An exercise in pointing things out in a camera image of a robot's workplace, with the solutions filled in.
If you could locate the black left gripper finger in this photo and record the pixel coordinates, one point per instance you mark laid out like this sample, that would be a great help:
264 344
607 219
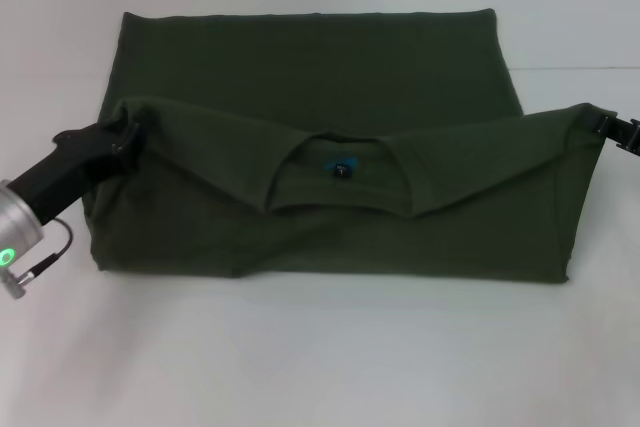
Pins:
130 144

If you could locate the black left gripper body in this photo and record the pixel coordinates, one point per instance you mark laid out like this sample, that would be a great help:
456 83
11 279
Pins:
65 167

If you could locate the silver flange clamp knob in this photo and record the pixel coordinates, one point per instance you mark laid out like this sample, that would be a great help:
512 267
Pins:
22 281

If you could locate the dark green FREE t-shirt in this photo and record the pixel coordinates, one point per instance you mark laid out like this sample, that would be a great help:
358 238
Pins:
325 187

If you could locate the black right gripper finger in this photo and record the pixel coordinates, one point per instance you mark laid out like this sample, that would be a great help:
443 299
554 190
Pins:
631 147
607 127

